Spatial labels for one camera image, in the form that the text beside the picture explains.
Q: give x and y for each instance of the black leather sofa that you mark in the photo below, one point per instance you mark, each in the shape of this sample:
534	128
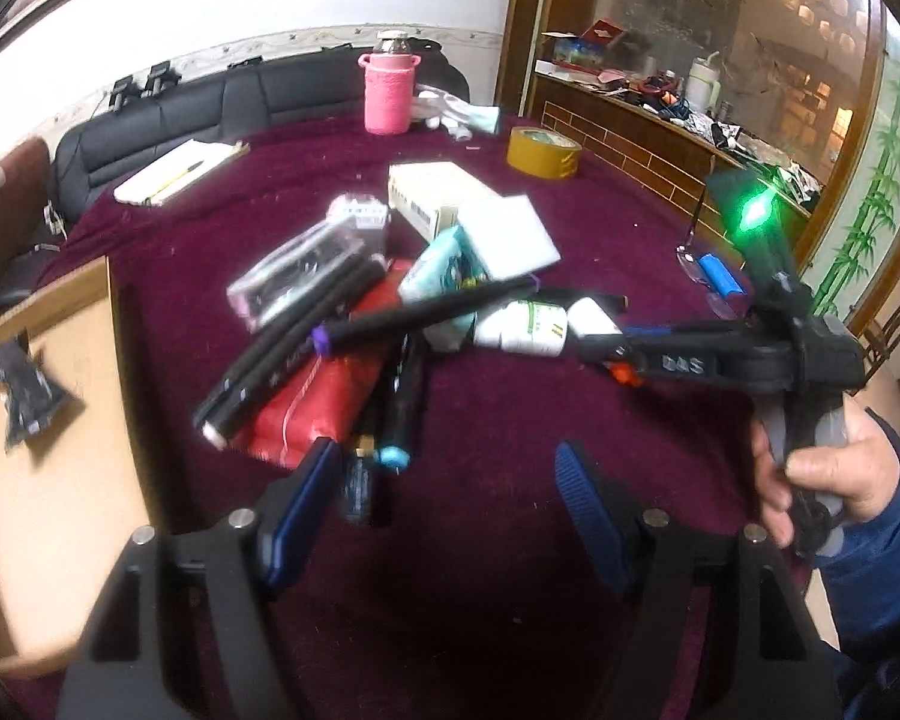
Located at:
137	128

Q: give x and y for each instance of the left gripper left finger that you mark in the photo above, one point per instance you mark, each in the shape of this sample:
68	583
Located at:
135	657

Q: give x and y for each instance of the black foil packet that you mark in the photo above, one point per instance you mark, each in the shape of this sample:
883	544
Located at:
31	398

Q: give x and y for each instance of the red plastic packet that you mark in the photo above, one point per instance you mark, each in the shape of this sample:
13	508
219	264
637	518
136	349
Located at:
282	395

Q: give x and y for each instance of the eyeglasses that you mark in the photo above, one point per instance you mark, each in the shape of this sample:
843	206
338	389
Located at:
725	309

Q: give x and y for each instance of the black marker pen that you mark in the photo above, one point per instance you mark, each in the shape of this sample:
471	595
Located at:
300	359
285	348

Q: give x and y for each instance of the blue cylindrical battery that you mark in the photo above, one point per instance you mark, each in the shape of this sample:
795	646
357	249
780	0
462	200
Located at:
719	277

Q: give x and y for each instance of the notebook with pen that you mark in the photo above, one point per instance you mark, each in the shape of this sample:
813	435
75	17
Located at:
180	168

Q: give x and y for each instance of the white cloth pile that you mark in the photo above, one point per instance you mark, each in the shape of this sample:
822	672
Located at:
440	109

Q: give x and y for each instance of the clear patterned pencil pouch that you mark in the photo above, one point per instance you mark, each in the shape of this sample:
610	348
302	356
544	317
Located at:
353	229

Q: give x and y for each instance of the pink knitted thermos bottle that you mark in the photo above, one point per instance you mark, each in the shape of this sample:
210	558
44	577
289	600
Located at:
389	70

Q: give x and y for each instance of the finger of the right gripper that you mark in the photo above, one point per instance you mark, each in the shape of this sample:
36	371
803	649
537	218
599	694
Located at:
617	362
703	328

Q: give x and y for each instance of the brown armchair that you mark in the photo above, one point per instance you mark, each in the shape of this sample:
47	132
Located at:
23	175

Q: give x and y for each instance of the person right hand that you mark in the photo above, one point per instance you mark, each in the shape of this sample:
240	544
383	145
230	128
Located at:
865	473

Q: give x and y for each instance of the white medicine box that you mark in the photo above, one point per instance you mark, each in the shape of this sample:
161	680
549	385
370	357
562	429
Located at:
429	196

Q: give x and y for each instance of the wooden cabinet with clutter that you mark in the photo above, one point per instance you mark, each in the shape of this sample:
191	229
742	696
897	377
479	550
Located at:
670	91

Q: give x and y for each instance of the black marker yellow caps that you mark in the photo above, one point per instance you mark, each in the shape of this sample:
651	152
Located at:
614	304

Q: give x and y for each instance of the black gold lipstick tube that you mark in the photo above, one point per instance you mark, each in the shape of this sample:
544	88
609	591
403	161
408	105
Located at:
357	492

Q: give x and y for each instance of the teal cartoon tissue pack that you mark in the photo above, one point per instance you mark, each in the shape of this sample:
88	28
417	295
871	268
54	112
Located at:
448	264

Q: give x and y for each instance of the black marker purple band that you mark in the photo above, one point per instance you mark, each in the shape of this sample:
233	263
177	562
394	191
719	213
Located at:
333	338

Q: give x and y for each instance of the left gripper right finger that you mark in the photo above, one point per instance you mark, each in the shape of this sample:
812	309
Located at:
717	613

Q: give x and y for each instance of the black binder clips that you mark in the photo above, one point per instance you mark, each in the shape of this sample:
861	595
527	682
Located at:
160	77

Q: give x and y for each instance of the blue sleeve forearm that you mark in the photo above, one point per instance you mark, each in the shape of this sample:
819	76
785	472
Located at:
863	585

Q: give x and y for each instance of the yellow tape roll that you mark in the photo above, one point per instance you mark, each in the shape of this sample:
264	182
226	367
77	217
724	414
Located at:
542	153

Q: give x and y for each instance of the cardboard box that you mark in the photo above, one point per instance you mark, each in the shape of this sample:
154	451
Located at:
69	497

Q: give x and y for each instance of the small white carton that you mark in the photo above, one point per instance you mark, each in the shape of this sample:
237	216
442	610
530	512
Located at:
586	318

